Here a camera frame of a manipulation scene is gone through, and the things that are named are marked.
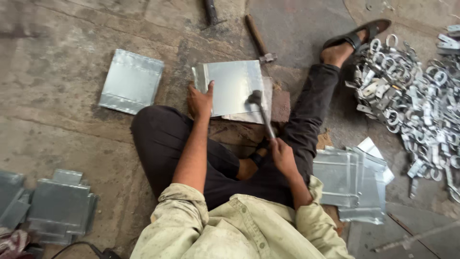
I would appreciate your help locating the person's left hand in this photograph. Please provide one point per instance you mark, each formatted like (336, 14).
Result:
(199, 104)

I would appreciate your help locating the person's right hand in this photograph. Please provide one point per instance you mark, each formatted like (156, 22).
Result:
(285, 159)

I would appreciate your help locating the person's right fingers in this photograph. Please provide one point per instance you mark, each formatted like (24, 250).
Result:
(276, 146)

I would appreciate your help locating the shiny metal sheet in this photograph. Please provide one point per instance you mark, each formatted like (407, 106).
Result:
(233, 86)

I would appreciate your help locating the person's left foot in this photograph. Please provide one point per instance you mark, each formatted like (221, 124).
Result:
(251, 163)

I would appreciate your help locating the person's foot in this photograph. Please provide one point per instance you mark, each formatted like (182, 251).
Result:
(337, 52)
(251, 163)

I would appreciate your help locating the flat metal plate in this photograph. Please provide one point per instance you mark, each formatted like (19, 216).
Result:
(267, 108)

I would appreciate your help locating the rusty iron block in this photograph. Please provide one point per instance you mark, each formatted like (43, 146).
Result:
(281, 106)

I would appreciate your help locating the stack of cut metal sheets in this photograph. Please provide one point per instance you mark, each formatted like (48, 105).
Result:
(354, 181)

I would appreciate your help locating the pale green shirt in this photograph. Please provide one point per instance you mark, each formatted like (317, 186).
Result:
(237, 230)

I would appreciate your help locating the black trousers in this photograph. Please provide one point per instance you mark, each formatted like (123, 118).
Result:
(172, 144)

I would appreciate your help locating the person's right foot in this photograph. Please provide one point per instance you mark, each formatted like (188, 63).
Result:
(337, 52)

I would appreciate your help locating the black sandal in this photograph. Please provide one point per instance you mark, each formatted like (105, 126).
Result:
(354, 36)

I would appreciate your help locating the pile of metal clamps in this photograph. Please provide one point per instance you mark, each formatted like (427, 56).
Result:
(413, 104)

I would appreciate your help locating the dark metal tool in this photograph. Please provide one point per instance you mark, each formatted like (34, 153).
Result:
(211, 12)

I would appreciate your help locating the large grey metal sheet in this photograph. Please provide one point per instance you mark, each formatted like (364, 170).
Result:
(399, 235)

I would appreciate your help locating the folded metal sheet with seams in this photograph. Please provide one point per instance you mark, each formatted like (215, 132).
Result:
(131, 81)

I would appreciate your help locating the thin metal rod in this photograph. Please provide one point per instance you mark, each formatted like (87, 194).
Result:
(417, 236)

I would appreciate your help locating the bent metal brackets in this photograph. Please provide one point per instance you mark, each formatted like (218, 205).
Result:
(449, 40)

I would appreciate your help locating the stack of notched metal sheets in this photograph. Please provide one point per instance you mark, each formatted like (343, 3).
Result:
(54, 207)

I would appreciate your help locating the reddish cloth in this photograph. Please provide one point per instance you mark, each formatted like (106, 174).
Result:
(12, 243)

